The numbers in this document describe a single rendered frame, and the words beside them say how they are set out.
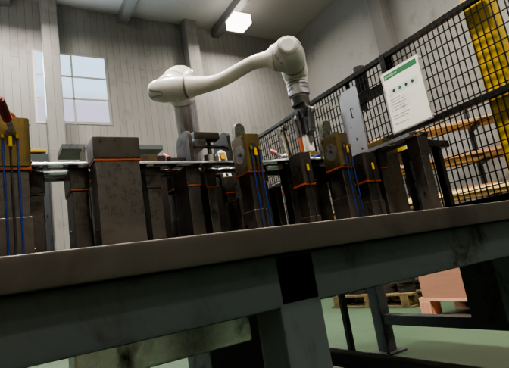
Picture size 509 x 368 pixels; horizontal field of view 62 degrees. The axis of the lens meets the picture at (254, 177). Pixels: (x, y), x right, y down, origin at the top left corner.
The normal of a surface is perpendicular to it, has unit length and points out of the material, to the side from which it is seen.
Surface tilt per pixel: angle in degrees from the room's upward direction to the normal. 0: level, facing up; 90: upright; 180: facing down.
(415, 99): 90
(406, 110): 90
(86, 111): 90
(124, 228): 90
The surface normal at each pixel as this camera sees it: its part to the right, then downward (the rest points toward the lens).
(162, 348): 0.49, -0.25
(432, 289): -0.89, 0.05
